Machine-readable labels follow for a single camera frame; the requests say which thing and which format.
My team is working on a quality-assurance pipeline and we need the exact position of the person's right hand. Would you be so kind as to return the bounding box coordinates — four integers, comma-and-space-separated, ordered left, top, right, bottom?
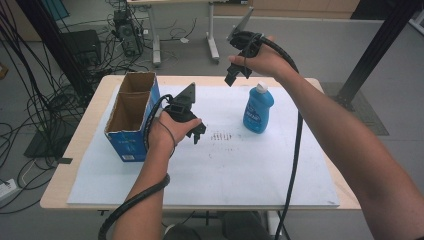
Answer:
228, 36, 296, 81

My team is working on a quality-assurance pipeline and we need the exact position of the blue bottle with white cap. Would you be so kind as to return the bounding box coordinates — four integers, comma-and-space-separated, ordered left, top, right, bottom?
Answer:
242, 81, 275, 135

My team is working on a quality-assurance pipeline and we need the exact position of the person's left hand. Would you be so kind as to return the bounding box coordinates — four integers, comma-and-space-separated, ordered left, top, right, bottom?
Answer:
148, 111, 203, 156

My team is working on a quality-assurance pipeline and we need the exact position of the black metal stand beam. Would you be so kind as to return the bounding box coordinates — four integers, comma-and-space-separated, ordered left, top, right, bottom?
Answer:
14, 0, 95, 98
334, 0, 424, 112

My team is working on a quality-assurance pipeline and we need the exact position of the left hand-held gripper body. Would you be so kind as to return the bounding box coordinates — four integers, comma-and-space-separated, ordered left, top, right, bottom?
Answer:
163, 82, 198, 124

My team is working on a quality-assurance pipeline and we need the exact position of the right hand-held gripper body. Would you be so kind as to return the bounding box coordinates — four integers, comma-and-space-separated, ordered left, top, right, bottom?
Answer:
227, 6, 264, 58

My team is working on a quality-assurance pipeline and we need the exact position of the white power strip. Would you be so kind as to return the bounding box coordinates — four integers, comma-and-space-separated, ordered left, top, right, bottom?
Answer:
0, 178, 18, 202

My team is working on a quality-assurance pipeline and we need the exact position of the white sheet table cover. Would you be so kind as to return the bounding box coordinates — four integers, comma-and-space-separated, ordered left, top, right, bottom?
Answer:
66, 83, 341, 208

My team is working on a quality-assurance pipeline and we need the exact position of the right gripper black corrugated cable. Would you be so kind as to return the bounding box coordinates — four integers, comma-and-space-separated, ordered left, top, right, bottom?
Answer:
261, 34, 304, 240

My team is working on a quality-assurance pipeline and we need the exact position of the black computer tower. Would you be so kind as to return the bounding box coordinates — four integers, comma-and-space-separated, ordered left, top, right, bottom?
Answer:
112, 9, 145, 58

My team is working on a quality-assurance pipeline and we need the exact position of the white desk frame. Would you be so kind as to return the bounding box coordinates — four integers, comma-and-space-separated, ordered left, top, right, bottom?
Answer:
128, 0, 222, 66

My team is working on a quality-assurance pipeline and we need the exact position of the dark floor mat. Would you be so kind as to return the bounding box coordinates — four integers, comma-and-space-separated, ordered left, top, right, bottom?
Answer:
23, 122, 82, 160

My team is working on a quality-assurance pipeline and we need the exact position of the tangle of black cables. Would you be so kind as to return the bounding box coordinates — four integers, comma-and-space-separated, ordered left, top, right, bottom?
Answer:
0, 0, 116, 215

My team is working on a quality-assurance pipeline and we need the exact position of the blue cardboard box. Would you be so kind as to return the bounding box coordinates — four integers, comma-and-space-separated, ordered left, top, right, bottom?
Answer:
103, 71, 163, 163

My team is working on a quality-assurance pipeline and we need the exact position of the wooden cabinet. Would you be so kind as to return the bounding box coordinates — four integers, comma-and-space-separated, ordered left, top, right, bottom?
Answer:
213, 0, 362, 20

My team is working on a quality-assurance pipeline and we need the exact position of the black case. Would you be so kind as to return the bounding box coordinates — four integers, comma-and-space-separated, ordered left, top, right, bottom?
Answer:
61, 29, 103, 68

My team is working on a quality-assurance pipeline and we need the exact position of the grey floor mat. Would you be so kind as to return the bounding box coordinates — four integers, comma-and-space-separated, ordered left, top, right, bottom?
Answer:
320, 82, 390, 137

